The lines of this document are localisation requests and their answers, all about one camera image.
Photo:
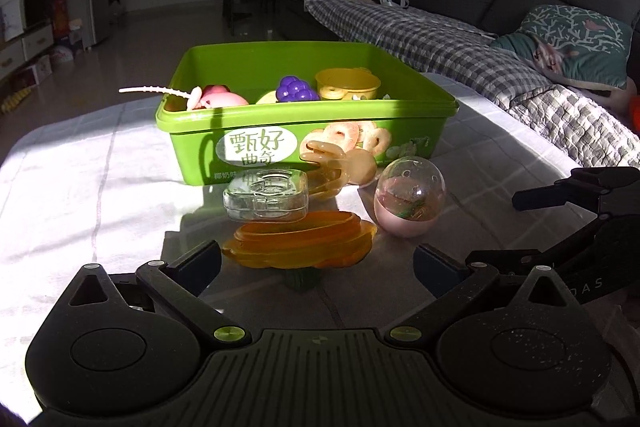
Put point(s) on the green plastic box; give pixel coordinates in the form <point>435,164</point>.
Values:
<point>300,127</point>

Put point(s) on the purple grapes toy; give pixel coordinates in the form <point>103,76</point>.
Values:
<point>296,91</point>

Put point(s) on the dark sofa with plaid cover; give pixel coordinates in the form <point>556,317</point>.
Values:
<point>430,42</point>

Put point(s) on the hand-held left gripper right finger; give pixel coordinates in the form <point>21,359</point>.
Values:
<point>434,271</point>

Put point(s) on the green patterned pillow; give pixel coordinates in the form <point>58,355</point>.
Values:
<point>570,42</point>

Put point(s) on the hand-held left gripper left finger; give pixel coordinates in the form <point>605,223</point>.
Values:
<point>200,263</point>

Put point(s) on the white drawer cabinet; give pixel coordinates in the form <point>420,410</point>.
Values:
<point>25,47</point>

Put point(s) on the white checked tablecloth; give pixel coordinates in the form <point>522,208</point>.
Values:
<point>100,187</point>

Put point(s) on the black microwave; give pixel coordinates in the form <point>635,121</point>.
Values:
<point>36,9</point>

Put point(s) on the green toy leaf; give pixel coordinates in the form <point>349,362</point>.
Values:
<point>304,279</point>

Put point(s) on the orange toy basket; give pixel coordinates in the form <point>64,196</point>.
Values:
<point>300,239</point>

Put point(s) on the pink clear capsule egg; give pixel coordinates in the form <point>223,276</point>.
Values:
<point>410,199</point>

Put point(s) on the clear plastic case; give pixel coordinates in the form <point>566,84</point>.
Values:
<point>265,197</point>

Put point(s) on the yellow toy pot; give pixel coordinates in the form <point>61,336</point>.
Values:
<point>347,84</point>

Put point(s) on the amber hand toy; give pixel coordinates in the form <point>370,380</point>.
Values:
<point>345,164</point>

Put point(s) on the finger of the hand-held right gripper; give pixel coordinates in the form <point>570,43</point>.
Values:
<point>575,192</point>
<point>510,259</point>

